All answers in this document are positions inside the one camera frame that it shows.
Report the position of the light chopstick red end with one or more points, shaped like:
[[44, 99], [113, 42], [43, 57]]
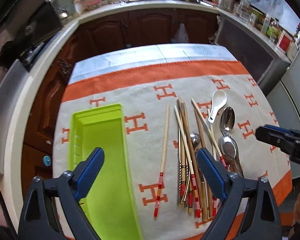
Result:
[[162, 165]]

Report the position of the red labelled jar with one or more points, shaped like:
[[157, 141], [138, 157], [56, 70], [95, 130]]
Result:
[[284, 41]]

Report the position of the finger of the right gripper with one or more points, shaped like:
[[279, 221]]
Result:
[[279, 137]]

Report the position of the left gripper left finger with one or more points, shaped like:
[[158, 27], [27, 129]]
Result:
[[39, 218]]

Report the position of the small steel spoon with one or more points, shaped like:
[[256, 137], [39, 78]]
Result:
[[195, 139]]

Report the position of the white ceramic soup spoon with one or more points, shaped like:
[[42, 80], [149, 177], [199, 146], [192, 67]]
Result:
[[219, 100]]

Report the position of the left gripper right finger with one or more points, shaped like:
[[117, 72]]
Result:
[[247, 205]]

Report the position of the dark brown wooden chopstick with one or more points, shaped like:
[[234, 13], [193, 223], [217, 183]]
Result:
[[199, 197]]

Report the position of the large steel spoon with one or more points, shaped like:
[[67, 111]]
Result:
[[229, 149]]

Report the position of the pale chopstick red end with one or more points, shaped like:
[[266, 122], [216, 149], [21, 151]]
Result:
[[189, 160]]

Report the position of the lime green utensil tray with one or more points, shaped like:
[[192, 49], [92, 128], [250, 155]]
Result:
[[109, 205]]

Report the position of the orange white H-pattern cloth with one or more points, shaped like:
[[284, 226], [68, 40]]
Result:
[[128, 111]]

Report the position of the brown chopstick right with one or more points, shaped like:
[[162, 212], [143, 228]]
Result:
[[200, 130]]

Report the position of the long pale chopstick right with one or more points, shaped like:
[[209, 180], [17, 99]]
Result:
[[215, 145]]

